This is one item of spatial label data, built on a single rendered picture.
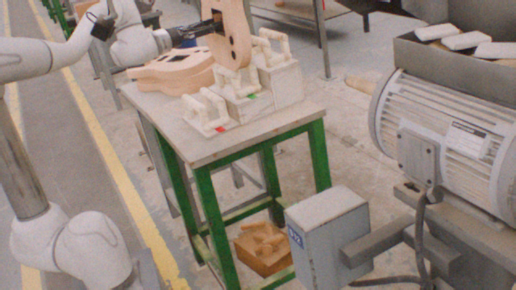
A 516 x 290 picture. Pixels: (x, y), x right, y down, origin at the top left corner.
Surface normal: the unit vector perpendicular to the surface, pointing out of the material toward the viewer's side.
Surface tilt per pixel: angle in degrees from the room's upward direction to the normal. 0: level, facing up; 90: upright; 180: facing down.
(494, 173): 76
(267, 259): 0
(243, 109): 90
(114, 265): 90
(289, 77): 90
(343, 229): 90
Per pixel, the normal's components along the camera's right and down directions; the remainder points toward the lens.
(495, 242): -0.18, -0.87
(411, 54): -0.88, 0.35
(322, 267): 0.45, 0.34
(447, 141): -0.86, -0.10
